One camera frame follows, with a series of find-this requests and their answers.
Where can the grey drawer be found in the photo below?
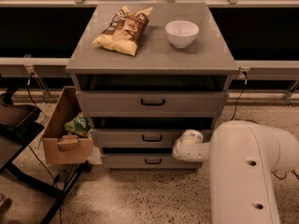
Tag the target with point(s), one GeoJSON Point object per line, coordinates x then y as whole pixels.
{"type": "Point", "coordinates": [134, 138]}
{"type": "Point", "coordinates": [152, 104]}
{"type": "Point", "coordinates": [146, 162]}

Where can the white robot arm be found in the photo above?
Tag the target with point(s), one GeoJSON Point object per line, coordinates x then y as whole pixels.
{"type": "Point", "coordinates": [241, 155]}

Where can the grey drawer cabinet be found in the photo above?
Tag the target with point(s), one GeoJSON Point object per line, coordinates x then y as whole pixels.
{"type": "Point", "coordinates": [205, 65]}

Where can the grey top drawer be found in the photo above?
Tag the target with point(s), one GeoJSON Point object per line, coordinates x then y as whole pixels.
{"type": "Point", "coordinates": [152, 104]}

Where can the grey bottom drawer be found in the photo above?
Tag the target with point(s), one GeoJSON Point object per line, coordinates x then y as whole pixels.
{"type": "Point", "coordinates": [146, 162]}

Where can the green snack bag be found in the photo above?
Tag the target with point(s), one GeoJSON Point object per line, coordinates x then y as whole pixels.
{"type": "Point", "coordinates": [79, 126]}

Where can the white bowl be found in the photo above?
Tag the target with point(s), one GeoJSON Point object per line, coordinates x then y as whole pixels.
{"type": "Point", "coordinates": [181, 33]}

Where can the yellow brown chip bag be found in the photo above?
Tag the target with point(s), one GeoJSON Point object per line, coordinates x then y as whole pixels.
{"type": "Point", "coordinates": [124, 32]}

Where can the cardboard box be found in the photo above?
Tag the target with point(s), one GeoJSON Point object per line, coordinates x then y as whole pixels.
{"type": "Point", "coordinates": [59, 146]}

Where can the black table left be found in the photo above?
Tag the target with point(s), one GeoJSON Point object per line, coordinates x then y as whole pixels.
{"type": "Point", "coordinates": [18, 129]}

